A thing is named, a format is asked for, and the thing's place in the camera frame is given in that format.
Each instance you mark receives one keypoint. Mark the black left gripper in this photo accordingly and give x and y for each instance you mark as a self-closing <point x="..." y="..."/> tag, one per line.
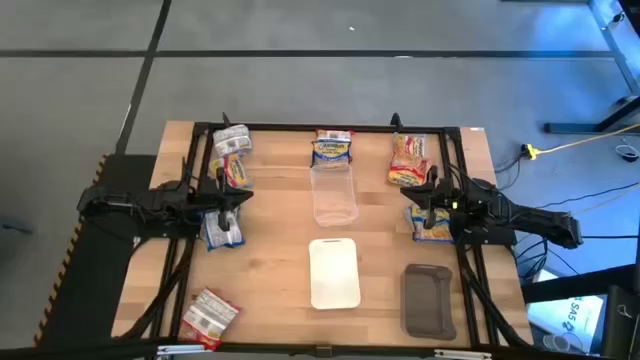
<point x="207" y="199"/>

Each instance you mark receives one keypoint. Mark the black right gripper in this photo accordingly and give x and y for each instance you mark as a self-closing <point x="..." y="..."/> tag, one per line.
<point x="450" y="199"/>

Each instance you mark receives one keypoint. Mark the red Maruchan ramen pack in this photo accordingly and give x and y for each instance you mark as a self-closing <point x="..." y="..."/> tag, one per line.
<point x="405" y="175"/>
<point x="409" y="147"/>
<point x="207" y="317"/>
<point x="332" y="134"/>

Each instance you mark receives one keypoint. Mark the blue Maruchan ramen pack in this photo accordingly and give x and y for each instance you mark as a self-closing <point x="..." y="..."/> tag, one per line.
<point x="212" y="236"/>
<point x="331" y="152"/>
<point x="441" y="231"/>

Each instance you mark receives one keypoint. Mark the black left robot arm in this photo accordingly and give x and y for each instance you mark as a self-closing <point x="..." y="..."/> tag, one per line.
<point x="125" y="205"/>

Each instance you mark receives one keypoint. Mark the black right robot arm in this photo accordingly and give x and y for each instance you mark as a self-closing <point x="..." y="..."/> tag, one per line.
<point x="525" y="215"/>

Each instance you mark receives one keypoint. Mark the clear plastic bin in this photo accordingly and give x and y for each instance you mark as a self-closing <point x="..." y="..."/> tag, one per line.
<point x="334" y="197"/>

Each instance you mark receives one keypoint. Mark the grey plastic bin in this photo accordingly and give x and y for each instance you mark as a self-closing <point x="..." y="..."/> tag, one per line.
<point x="427" y="302"/>

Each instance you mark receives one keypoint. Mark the white plastic bin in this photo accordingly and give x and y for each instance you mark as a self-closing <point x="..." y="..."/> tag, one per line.
<point x="334" y="275"/>

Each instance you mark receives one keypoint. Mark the black hazard-striped floor mat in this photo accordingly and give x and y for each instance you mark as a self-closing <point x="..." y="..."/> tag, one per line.
<point x="90" y="280"/>

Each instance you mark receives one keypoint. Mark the black metal beam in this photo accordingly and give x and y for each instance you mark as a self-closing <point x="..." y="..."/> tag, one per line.
<point x="575" y="286"/>

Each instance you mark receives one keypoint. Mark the white printed box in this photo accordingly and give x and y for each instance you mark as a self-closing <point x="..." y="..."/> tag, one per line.
<point x="575" y="312"/>

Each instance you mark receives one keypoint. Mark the clear plastic cup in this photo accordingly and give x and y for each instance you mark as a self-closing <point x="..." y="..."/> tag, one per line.
<point x="556" y="342"/>

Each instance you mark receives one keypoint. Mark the black frame clamp post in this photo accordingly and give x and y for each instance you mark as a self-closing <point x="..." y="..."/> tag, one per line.
<point x="396" y="120"/>
<point x="226" y="120"/>

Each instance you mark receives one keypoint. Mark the black aluminium table frame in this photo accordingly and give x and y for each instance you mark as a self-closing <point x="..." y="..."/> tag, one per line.
<point x="280" y="128"/>

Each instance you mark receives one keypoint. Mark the silver frame bracket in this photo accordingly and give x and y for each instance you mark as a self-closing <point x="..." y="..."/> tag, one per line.
<point x="185" y="349"/>
<point x="462" y="354"/>

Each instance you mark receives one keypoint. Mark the metal desk frame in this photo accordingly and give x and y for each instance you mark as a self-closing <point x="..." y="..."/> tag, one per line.
<point x="570" y="128"/>

